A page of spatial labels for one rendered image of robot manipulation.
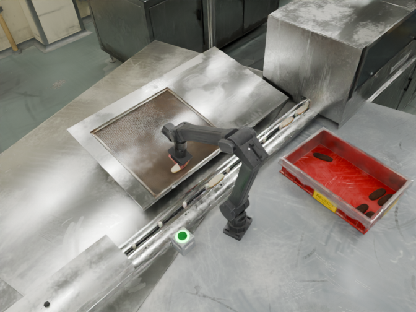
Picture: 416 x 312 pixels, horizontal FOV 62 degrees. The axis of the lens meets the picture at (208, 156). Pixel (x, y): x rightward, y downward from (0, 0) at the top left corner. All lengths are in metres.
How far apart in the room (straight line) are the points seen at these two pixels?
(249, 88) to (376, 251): 1.07
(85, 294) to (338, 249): 0.98
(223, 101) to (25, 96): 2.60
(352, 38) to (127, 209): 1.29
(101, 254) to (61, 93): 2.73
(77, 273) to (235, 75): 1.36
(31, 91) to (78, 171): 2.37
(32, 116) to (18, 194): 1.96
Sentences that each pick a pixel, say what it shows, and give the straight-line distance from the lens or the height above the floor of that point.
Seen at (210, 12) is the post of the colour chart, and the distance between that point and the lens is 2.43.
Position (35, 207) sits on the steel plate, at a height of 0.82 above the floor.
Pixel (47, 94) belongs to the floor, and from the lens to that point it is 4.02.
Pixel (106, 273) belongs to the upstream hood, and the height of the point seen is 0.92.
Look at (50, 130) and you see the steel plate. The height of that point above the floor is 0.82.
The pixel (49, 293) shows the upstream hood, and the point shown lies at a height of 0.92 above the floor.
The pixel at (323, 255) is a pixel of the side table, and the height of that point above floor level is 0.82.
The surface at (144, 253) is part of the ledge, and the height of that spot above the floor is 0.86.
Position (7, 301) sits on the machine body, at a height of 0.82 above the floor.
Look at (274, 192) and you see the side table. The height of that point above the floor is 0.82.
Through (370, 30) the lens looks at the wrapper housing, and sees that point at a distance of 1.90.
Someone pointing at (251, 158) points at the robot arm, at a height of 1.32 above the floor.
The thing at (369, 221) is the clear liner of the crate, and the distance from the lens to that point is 1.53.
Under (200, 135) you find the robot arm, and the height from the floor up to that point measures 1.25.
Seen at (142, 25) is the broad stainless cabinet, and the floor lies 0.72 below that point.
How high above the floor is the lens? 2.13
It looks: 47 degrees down
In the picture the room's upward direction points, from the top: 4 degrees counter-clockwise
